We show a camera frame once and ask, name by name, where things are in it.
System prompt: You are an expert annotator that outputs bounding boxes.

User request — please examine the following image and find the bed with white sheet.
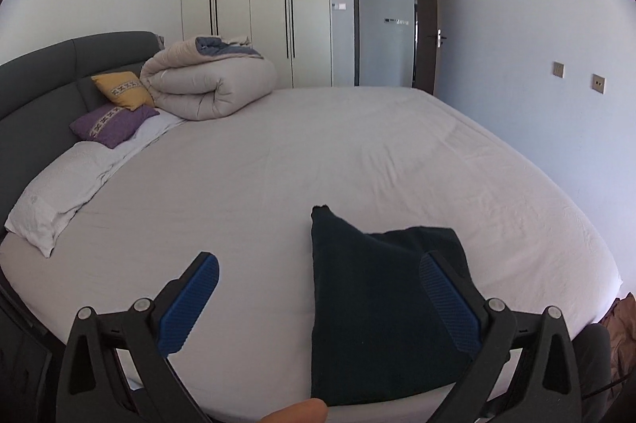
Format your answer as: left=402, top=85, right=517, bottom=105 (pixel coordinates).
left=0, top=86, right=622, bottom=423

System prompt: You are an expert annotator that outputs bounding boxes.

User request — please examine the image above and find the person's left hand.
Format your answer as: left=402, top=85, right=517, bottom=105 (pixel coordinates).
left=261, top=397, right=329, bottom=423

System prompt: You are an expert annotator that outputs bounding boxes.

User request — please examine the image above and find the person's leg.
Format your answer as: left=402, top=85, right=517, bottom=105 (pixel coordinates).
left=571, top=324, right=613, bottom=423

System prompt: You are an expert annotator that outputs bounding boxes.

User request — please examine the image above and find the grey bed headboard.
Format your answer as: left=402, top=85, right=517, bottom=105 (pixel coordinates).
left=0, top=31, right=165, bottom=227

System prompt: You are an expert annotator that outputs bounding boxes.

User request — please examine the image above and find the cream wardrobe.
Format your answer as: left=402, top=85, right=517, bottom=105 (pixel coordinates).
left=181, top=0, right=333, bottom=90

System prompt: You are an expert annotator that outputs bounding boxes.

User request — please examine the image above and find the dark green sweater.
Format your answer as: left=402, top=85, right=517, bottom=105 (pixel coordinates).
left=310, top=204, right=485, bottom=408

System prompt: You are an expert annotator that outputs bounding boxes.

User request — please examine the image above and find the brown door frame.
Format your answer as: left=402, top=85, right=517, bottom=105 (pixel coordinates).
left=351, top=0, right=424, bottom=87

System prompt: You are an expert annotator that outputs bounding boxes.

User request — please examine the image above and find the purple patterned pillow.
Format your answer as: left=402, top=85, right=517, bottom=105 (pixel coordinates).
left=70, top=103, right=161, bottom=149

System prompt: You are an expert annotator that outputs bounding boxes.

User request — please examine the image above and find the brown cloth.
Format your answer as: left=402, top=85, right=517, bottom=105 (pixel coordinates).
left=601, top=296, right=636, bottom=334

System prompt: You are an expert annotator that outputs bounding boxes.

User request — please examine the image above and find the brown door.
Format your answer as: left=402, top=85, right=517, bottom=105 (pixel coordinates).
left=413, top=0, right=443, bottom=96

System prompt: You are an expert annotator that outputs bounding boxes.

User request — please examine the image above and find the white pillow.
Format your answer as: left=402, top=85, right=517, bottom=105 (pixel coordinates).
left=5, top=110, right=187, bottom=258

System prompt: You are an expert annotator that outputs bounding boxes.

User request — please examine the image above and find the beige folded duvet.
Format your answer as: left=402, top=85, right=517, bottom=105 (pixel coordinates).
left=140, top=35, right=278, bottom=122

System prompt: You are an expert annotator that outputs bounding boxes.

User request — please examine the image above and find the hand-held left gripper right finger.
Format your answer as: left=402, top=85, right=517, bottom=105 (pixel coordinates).
left=419, top=250, right=582, bottom=423

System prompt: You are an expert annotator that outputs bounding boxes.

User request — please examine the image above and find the yellow patterned pillow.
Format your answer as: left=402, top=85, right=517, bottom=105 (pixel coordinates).
left=91, top=72, right=159, bottom=111

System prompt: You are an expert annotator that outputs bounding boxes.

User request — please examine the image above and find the black cable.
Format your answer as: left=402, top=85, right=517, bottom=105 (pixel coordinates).
left=581, top=373, right=628, bottom=400

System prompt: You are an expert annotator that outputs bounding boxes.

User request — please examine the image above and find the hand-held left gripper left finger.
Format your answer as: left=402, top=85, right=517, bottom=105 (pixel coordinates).
left=56, top=251, right=220, bottom=423

